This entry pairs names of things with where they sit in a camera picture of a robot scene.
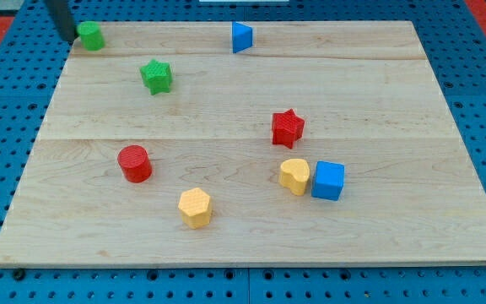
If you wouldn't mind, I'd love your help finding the yellow heart block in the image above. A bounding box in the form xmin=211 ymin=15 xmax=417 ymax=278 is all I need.
xmin=278 ymin=159 xmax=311 ymax=196

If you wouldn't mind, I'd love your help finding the red star block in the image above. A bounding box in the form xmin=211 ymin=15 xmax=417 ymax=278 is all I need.
xmin=271 ymin=109 xmax=305 ymax=149

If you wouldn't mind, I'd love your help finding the yellow hexagon block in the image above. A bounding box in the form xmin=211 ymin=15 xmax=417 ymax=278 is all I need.
xmin=178 ymin=187 xmax=213 ymax=229

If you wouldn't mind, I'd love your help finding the wooden board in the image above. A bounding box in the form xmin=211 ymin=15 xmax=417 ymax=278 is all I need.
xmin=0 ymin=21 xmax=486 ymax=269

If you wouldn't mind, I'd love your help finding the blue cube block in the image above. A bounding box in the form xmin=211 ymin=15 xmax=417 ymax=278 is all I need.
xmin=311 ymin=160 xmax=345 ymax=201

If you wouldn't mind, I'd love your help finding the red cylinder block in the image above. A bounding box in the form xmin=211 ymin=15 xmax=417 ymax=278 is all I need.
xmin=117 ymin=145 xmax=153 ymax=183

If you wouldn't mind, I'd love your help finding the green star block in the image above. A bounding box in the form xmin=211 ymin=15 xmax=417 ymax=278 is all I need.
xmin=139 ymin=59 xmax=172 ymax=95

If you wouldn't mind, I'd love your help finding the blue triangle block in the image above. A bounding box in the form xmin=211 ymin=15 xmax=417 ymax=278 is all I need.
xmin=231 ymin=22 xmax=253 ymax=53

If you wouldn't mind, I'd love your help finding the green cylinder block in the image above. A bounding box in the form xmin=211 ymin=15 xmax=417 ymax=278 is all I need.
xmin=77 ymin=21 xmax=105 ymax=52

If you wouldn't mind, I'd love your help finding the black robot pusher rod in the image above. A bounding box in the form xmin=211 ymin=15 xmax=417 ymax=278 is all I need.
xmin=43 ymin=0 xmax=78 ymax=43

